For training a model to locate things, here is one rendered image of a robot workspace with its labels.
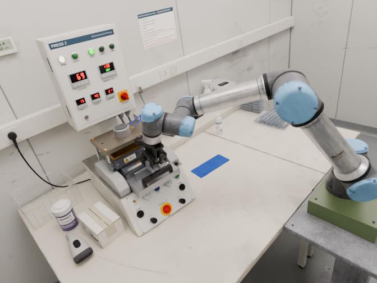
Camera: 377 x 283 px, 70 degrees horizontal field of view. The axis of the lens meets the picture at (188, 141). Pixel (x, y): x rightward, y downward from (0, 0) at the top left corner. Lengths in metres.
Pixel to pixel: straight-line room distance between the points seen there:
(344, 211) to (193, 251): 0.62
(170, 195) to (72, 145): 0.74
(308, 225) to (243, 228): 0.27
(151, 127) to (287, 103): 0.45
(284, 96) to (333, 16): 2.47
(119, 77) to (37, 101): 0.48
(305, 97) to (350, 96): 2.57
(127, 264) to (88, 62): 0.88
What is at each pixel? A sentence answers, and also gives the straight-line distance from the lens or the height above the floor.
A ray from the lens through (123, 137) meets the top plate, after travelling 1.29.
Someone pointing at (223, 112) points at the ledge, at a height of 0.79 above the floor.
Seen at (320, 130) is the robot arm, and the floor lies 1.23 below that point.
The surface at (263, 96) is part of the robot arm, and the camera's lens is 1.00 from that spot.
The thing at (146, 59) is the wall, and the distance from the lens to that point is 1.92.
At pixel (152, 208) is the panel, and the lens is 1.28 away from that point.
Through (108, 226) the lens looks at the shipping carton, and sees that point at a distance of 1.26.
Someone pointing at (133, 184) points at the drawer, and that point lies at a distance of 1.21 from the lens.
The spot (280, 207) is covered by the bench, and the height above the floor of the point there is 0.75.
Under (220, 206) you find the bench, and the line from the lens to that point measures 1.33.
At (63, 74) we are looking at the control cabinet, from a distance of 1.31.
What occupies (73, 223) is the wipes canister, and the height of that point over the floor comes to 0.79.
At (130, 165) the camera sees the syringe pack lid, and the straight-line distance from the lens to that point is 1.27.
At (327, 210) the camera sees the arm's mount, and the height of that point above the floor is 0.81.
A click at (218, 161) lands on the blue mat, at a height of 0.75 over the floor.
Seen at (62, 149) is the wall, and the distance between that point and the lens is 1.76.
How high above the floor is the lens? 1.68
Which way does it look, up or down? 30 degrees down
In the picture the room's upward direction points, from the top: 9 degrees counter-clockwise
